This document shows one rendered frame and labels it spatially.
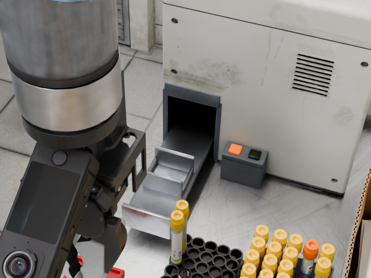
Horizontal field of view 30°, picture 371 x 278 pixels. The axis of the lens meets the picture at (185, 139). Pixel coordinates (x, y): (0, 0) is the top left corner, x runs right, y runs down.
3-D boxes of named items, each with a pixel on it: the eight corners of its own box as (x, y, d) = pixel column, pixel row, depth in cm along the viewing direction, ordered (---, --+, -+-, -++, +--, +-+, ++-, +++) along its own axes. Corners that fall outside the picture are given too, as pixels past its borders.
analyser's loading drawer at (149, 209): (177, 124, 104) (178, 99, 101) (219, 135, 103) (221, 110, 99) (122, 225, 91) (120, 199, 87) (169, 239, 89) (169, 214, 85)
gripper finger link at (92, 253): (139, 256, 66) (134, 192, 60) (111, 306, 62) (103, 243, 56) (110, 246, 67) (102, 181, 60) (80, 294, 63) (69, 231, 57)
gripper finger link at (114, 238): (130, 266, 59) (124, 199, 53) (122, 280, 58) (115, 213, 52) (81, 249, 61) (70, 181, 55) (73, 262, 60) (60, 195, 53)
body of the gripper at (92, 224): (150, 181, 61) (147, 74, 52) (105, 255, 55) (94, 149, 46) (73, 156, 63) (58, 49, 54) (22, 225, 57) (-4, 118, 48)
